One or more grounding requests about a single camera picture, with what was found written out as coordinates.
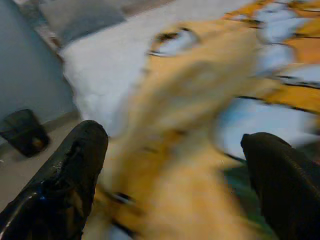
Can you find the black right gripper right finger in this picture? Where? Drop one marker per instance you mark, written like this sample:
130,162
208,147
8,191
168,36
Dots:
287,190

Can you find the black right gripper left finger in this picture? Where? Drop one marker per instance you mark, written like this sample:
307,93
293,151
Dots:
57,187

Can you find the yellow cartoon egg blanket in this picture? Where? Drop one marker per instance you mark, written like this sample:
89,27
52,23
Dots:
187,112

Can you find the black mesh waste bin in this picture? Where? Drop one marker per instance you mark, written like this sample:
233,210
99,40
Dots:
22,132

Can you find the white quilted mattress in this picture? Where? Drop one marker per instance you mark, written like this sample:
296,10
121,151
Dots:
107,62

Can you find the grey pillow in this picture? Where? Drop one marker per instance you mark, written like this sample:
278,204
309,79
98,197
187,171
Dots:
82,17

